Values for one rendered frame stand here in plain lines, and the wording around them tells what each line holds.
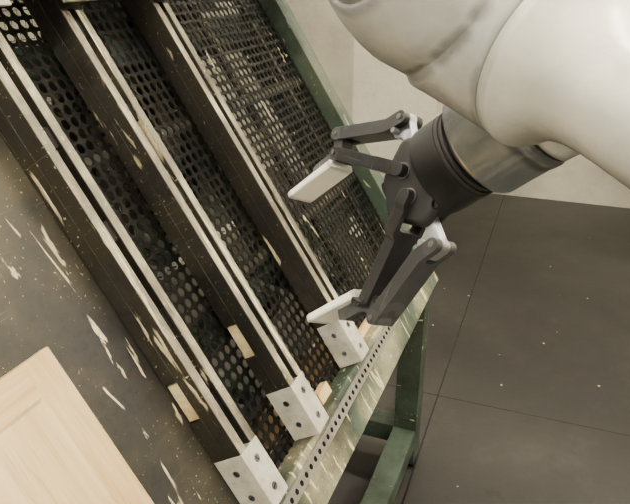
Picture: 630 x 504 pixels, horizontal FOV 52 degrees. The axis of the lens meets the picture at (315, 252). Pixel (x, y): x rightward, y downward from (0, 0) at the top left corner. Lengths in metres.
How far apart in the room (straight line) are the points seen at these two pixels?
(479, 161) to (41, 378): 0.78
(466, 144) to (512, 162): 0.03
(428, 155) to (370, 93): 4.05
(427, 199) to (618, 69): 0.28
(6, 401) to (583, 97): 0.90
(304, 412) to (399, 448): 1.18
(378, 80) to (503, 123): 4.22
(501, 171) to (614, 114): 0.21
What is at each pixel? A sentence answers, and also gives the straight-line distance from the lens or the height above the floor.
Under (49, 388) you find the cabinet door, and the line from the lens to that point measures 1.08.
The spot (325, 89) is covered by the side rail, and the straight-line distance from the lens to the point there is 2.24.
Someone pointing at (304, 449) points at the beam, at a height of 0.90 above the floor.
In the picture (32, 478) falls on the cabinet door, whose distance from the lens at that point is 1.05.
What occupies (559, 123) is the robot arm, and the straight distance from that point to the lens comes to 0.30.
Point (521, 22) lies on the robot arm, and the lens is 0.29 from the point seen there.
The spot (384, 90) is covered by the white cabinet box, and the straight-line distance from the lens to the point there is 4.53.
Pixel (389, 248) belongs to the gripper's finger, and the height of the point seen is 1.62.
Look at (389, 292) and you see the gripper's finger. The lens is 0.55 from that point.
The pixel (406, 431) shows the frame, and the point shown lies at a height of 0.18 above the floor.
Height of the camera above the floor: 1.84
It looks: 24 degrees down
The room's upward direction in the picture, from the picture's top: straight up
